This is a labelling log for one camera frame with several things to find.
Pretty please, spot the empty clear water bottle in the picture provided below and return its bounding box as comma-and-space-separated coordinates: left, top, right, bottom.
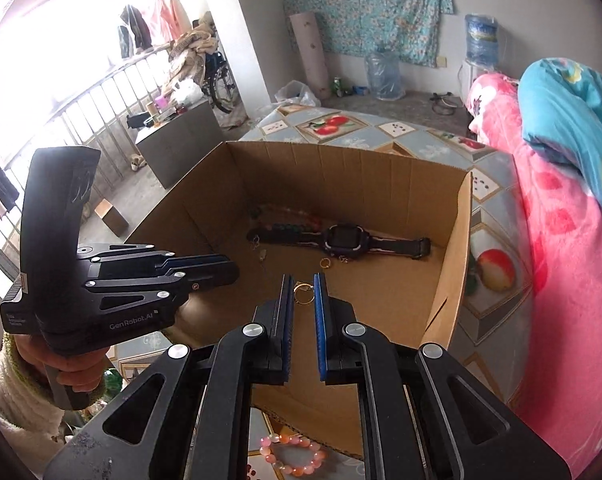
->
365, 50, 406, 101

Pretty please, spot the wheelchair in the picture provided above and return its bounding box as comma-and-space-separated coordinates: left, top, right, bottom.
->
201, 50, 242, 115

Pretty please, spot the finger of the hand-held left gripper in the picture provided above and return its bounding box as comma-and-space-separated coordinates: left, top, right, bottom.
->
82, 264, 241, 314
77, 243, 235, 282

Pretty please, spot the grey cabinet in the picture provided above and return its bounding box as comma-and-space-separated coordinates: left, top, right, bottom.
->
135, 97, 226, 188

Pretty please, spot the clear plastic bag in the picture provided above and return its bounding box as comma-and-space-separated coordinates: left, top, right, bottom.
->
273, 80, 322, 108

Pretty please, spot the pink strap smartwatch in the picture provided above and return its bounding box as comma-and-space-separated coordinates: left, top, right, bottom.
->
246, 224, 432, 261

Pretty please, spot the multicoloured bead bracelet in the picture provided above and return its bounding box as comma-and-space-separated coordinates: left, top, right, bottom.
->
251, 204, 324, 233

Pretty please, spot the fruit print tablecloth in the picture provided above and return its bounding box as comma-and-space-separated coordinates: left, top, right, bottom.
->
108, 105, 536, 480

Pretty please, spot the pink floral blanket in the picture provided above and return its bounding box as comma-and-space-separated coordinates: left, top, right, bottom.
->
468, 72, 602, 480

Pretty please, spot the pink hanging garment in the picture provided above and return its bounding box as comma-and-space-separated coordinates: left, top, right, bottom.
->
148, 0, 192, 46

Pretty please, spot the rolled pale mat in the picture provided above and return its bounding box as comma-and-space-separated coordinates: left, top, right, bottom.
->
288, 11, 332, 101

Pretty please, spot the teal floral wall cloth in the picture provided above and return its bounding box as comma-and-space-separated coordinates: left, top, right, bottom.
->
281, 0, 454, 66

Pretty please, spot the pile of beige clothes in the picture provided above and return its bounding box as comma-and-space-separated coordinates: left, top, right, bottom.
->
168, 12, 222, 96

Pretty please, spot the person's left hand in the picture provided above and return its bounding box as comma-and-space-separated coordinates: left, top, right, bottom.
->
13, 332, 108, 392

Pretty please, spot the small brown box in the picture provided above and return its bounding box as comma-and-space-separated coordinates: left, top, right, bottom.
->
95, 199, 128, 235

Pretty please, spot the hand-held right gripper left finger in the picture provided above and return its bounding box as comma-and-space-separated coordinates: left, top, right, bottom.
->
43, 274, 294, 480

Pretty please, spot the pink orange bead bracelet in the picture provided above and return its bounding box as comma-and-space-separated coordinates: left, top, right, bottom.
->
258, 434, 328, 478

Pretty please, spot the black cable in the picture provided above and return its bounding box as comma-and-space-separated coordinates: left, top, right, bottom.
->
430, 91, 458, 114

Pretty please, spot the blue floral quilt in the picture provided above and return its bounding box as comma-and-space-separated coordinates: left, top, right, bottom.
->
518, 57, 602, 211

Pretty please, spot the metal balcony railing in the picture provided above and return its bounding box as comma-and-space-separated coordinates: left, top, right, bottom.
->
0, 42, 182, 281

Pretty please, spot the dark hanging jacket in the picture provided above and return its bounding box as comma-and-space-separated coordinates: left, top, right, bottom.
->
117, 4, 152, 58

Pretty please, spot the blue water cooler bottle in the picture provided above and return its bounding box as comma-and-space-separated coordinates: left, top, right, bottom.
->
465, 14, 500, 66

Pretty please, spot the white water dispenser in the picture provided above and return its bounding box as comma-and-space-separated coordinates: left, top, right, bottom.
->
458, 57, 486, 106

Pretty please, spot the cluster of small bottles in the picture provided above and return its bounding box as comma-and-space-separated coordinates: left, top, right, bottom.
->
146, 99, 188, 121

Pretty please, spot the white plastic bag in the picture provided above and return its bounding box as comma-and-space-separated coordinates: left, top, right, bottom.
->
173, 79, 202, 107

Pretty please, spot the torn brown cardboard box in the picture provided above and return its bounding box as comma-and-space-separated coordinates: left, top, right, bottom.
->
123, 140, 474, 461

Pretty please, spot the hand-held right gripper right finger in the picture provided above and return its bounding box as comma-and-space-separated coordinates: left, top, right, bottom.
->
313, 272, 568, 480

